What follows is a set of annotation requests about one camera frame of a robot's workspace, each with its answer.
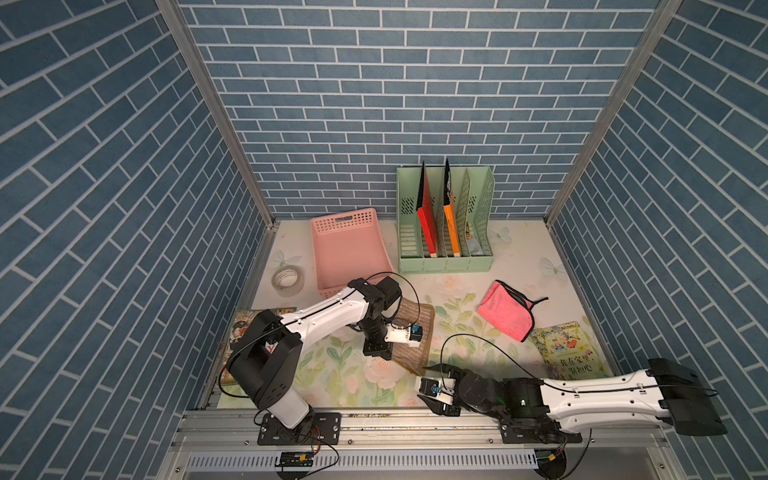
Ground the red folder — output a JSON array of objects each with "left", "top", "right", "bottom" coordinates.
[{"left": 417, "top": 164, "right": 438, "bottom": 258}]

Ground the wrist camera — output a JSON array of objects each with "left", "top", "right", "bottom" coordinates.
[
  {"left": 385, "top": 325, "right": 424, "bottom": 348},
  {"left": 416, "top": 377, "right": 456, "bottom": 405}
]

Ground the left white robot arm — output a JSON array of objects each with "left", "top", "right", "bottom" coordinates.
[{"left": 222, "top": 272, "right": 423, "bottom": 445}]

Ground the white slotted cable duct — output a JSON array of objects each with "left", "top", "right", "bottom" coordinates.
[{"left": 183, "top": 449, "right": 538, "bottom": 473}]

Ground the illustrated picture book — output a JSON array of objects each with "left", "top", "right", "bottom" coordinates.
[
  {"left": 220, "top": 307, "right": 297, "bottom": 388},
  {"left": 528, "top": 321, "right": 611, "bottom": 380}
]

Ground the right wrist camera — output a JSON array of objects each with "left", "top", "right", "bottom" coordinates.
[{"left": 416, "top": 377, "right": 456, "bottom": 405}]

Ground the brown striped dishcloth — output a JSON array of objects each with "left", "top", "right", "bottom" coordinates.
[{"left": 391, "top": 299, "right": 435, "bottom": 375}]

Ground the green file organizer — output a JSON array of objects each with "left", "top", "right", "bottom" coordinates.
[{"left": 396, "top": 165, "right": 495, "bottom": 273}]

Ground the left illustrated picture book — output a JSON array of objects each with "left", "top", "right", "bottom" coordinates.
[{"left": 220, "top": 307, "right": 297, "bottom": 388}]

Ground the aluminium mounting rail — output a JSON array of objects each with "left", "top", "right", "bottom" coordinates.
[{"left": 168, "top": 408, "right": 670, "bottom": 454}]

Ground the orange folder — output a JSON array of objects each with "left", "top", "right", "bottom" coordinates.
[{"left": 443, "top": 159, "right": 461, "bottom": 257}]

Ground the right illustrated picture book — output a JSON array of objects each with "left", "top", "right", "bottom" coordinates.
[{"left": 528, "top": 321, "right": 611, "bottom": 380}]

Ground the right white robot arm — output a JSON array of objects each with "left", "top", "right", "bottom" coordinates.
[{"left": 416, "top": 358, "right": 727, "bottom": 445}]

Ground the pink plastic basket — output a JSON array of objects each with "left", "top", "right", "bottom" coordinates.
[{"left": 310, "top": 208, "right": 392, "bottom": 298}]

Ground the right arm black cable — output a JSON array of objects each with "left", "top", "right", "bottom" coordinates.
[{"left": 439, "top": 332, "right": 720, "bottom": 398}]

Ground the clear tape roll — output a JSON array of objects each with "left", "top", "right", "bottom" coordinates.
[{"left": 271, "top": 265, "right": 305, "bottom": 298}]

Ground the small black circuit board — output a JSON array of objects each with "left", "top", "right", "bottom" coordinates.
[{"left": 276, "top": 452, "right": 314, "bottom": 469}]

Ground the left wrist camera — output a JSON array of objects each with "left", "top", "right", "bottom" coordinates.
[{"left": 385, "top": 325, "right": 424, "bottom": 348}]

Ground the pink and grey dishcloth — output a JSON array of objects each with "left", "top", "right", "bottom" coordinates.
[{"left": 476, "top": 280, "right": 549, "bottom": 343}]

